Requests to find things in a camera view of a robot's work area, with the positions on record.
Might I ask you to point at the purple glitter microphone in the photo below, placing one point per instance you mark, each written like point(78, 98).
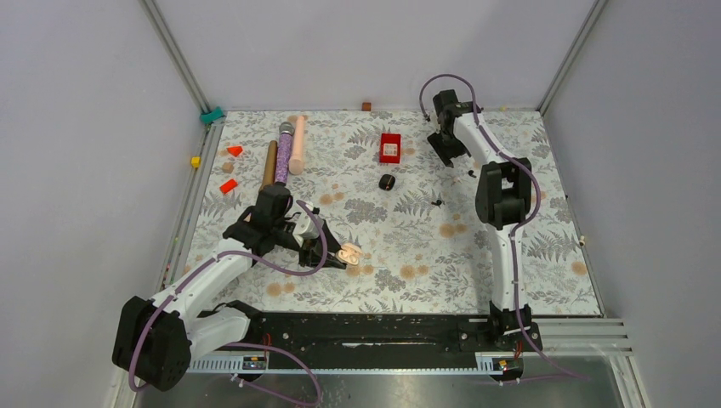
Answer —
point(284, 151)

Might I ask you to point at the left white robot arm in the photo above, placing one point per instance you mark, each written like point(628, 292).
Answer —
point(157, 338)

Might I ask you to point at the floral patterned table mat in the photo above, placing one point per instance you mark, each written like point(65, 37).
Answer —
point(420, 258)

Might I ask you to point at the slotted cable duct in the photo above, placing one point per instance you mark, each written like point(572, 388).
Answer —
point(249, 363)

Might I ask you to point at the beige earbud charging case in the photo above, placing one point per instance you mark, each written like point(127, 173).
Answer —
point(350, 254)

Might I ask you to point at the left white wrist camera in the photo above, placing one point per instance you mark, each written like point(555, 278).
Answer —
point(305, 229)

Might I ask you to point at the red small box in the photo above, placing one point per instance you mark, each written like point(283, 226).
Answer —
point(390, 148)

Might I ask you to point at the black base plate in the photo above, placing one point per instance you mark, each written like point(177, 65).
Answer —
point(370, 339)

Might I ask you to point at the black earbud case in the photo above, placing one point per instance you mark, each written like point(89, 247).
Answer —
point(386, 182)

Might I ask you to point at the pink microphone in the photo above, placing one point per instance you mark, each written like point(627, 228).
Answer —
point(296, 161)

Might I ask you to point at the brown microphone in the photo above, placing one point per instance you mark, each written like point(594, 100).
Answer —
point(269, 165)

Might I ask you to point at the red flat block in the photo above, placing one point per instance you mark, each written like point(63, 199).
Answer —
point(228, 186)

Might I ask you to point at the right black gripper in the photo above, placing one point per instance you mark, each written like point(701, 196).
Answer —
point(444, 153)

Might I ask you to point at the red triangular block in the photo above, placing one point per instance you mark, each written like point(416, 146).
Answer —
point(234, 151)

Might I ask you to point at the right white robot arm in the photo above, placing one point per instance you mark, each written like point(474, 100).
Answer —
point(502, 203)

